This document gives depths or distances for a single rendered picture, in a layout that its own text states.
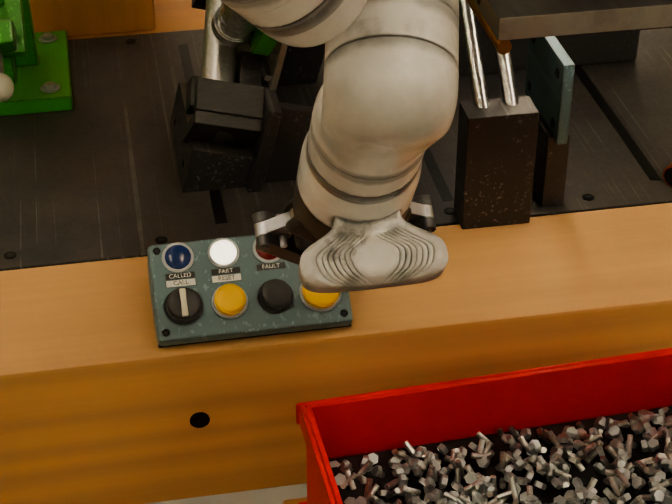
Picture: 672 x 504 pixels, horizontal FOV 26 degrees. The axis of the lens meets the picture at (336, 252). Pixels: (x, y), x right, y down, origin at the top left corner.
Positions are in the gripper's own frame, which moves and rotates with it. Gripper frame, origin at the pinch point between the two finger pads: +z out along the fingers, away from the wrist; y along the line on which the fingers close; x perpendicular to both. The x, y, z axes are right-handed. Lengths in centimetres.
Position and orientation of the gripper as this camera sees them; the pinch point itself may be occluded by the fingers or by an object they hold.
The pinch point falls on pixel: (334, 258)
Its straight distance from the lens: 105.0
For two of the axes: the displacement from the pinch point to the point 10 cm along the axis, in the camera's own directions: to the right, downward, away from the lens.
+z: -1.0, 3.6, 9.3
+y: -9.8, 1.1, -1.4
